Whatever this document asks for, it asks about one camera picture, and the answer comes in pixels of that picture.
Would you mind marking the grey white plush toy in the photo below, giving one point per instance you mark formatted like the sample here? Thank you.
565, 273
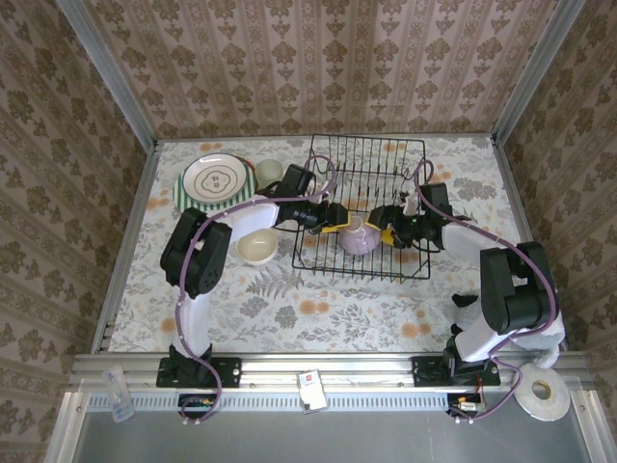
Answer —
544, 347

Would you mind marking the pale green glass cup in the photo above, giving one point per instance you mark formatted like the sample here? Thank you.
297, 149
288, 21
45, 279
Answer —
268, 170

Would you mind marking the black electronics board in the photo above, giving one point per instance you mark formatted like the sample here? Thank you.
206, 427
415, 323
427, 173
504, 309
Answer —
465, 406
197, 402

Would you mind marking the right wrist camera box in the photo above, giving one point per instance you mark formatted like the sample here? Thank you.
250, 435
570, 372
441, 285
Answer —
410, 205

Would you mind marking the grey metal shelf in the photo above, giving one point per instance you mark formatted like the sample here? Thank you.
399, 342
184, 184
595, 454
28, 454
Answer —
308, 439

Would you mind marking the aluminium corner post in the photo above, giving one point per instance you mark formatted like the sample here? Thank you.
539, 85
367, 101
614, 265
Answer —
108, 72
535, 72

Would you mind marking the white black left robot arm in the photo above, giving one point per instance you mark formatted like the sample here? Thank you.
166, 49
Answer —
193, 251

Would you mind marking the clear plastic package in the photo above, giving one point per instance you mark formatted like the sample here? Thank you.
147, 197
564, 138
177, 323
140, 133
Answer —
119, 395

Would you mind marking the purple ceramic bowl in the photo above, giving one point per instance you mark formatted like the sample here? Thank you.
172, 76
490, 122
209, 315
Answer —
359, 241

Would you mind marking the green striped plate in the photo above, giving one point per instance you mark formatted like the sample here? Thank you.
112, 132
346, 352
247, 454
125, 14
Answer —
250, 190

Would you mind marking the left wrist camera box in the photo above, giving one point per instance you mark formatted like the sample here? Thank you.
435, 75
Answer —
323, 196

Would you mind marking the small white red-label box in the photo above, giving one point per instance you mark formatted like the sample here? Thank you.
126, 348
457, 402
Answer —
311, 386

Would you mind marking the aluminium side rail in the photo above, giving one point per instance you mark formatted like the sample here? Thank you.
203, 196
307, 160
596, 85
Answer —
139, 202
513, 193

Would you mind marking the white tape roll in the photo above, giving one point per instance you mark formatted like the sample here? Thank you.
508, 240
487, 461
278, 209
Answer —
530, 400

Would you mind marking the cream ceramic bowl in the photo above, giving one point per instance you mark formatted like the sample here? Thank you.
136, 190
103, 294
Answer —
256, 247

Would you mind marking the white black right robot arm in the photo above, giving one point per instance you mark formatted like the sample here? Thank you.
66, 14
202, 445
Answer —
516, 289

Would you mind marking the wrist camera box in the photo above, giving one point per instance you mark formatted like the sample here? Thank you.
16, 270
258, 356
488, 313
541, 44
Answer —
410, 205
323, 196

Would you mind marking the floral tablecloth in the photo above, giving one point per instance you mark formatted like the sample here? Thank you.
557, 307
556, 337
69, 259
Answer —
289, 328

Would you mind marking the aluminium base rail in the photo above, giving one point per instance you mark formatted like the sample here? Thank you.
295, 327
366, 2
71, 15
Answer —
270, 369

